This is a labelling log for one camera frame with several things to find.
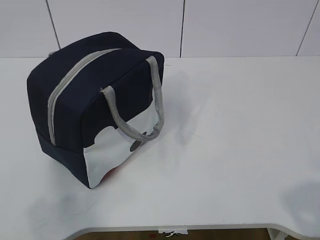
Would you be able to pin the navy insulated lunch bag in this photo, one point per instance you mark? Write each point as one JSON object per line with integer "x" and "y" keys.
{"x": 95, "y": 101}

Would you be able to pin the white tape under table edge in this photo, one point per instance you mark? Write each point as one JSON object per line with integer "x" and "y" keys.
{"x": 172, "y": 231}

